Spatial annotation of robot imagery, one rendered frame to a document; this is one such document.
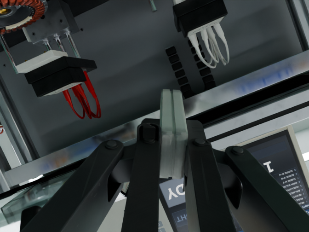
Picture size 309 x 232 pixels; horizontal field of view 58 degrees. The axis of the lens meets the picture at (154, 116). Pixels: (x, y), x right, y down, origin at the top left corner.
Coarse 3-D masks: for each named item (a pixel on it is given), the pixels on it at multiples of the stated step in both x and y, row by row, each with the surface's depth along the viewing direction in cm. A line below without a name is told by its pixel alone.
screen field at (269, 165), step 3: (270, 159) 49; (261, 162) 49; (264, 162) 49; (267, 162) 49; (270, 162) 49; (273, 162) 49; (264, 165) 49; (267, 165) 49; (270, 165) 49; (273, 165) 49; (267, 168) 49; (270, 168) 49; (273, 168) 49; (270, 171) 49; (273, 171) 49
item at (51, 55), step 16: (48, 48) 51; (64, 48) 51; (32, 64) 40; (48, 64) 42; (64, 64) 41; (80, 64) 47; (32, 80) 42; (48, 80) 42; (64, 80) 42; (80, 80) 45
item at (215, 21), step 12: (180, 0) 38; (192, 0) 38; (204, 0) 38; (216, 0) 38; (180, 12) 39; (192, 12) 39; (204, 12) 38; (216, 12) 38; (180, 24) 42; (192, 24) 39; (204, 24) 39
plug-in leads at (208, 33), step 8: (216, 24) 46; (200, 32) 46; (208, 32) 49; (192, 40) 47; (224, 40) 46; (208, 48) 47; (216, 48) 51; (200, 56) 48; (216, 56) 50; (208, 64) 49; (216, 64) 51; (224, 64) 50
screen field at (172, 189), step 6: (168, 180) 51; (174, 180) 51; (180, 180) 51; (162, 186) 52; (168, 186) 52; (174, 186) 51; (180, 186) 51; (162, 192) 52; (168, 192) 52; (174, 192) 52; (180, 192) 52; (168, 198) 52; (174, 198) 52; (180, 198) 52; (168, 204) 52; (174, 204) 52
